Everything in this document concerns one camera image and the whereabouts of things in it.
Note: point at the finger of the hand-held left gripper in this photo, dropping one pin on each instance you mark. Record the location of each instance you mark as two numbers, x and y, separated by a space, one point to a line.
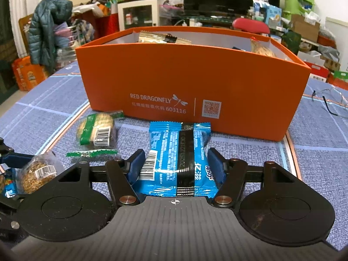
13 159
11 202

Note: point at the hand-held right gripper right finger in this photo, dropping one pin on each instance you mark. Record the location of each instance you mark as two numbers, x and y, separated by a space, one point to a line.
217 165

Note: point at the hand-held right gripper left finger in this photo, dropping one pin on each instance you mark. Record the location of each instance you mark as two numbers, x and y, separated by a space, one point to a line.
136 165

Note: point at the clear brown snack packet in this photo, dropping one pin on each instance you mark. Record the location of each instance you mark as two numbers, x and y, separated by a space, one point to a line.
38 174

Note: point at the light blue snack packet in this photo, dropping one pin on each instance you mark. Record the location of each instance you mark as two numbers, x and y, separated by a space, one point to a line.
168 157

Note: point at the orange cardboard box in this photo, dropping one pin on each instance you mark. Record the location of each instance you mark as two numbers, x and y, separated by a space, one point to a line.
190 81

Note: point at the blue cookie packet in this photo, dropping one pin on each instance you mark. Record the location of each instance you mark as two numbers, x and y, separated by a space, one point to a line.
9 185

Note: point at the green wrapper strip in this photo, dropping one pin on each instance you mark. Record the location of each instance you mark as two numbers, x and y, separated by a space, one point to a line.
92 153

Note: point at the green biscuit packet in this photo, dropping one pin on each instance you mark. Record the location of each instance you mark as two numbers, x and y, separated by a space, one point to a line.
95 127

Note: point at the orange printed bag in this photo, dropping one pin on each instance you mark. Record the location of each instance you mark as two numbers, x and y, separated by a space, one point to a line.
28 74

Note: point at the blue patterned tablecloth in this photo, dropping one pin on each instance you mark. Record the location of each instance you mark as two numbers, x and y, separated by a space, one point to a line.
312 155

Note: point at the clear tan biscuit packet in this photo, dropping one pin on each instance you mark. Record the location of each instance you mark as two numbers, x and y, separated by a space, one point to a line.
262 49

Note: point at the gold striped snack packet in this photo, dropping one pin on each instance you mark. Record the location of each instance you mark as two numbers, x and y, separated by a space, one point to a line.
160 38

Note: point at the teal puffer jacket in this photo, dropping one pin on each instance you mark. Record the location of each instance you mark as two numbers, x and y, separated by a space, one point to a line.
43 32

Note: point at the clothes rack with clothes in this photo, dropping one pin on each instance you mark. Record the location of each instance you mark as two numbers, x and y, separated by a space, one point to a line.
77 40

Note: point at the red and white carton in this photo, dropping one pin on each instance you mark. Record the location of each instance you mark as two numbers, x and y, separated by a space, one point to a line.
318 72

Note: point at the red gift box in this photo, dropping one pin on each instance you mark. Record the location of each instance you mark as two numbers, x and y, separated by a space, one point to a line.
107 25

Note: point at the red chair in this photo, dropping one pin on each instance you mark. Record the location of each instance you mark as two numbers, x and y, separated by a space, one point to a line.
250 25

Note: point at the dark green bag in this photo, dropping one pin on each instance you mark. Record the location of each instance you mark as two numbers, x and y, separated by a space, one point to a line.
291 42

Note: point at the white glass-door cabinet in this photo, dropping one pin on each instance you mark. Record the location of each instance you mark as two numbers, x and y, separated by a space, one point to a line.
138 15

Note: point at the blue and white cartons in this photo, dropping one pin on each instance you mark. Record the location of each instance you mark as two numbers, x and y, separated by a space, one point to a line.
267 11

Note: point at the brown cardboard box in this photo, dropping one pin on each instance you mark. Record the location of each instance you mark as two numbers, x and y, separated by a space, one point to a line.
306 28

